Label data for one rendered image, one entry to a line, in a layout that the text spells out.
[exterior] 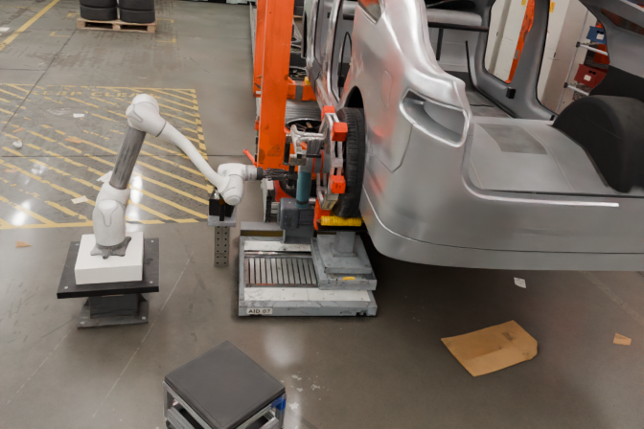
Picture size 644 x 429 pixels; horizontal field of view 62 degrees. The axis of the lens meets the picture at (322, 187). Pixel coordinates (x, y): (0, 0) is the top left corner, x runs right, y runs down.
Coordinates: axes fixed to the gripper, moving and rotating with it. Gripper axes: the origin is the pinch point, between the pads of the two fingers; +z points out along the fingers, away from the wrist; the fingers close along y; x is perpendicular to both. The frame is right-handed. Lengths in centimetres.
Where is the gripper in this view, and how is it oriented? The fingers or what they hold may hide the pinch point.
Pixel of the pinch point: (291, 174)
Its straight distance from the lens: 306.9
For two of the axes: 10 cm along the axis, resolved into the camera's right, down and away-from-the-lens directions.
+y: 1.3, 4.4, -8.9
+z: 9.9, 0.4, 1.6
